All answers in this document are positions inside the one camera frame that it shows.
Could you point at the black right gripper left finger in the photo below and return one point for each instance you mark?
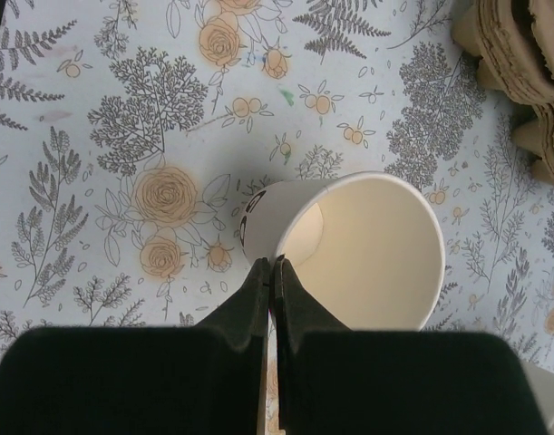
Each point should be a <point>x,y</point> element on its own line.
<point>209,378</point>

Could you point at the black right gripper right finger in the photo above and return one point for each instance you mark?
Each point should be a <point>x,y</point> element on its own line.
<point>333,380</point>

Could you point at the brown pulp cup carrier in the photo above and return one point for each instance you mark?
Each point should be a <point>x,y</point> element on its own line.
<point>514,41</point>

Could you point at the stack of white paper cups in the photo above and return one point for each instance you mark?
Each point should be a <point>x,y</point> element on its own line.
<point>542,384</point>

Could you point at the white paper coffee cup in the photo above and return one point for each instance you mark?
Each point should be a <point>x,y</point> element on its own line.
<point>367,246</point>

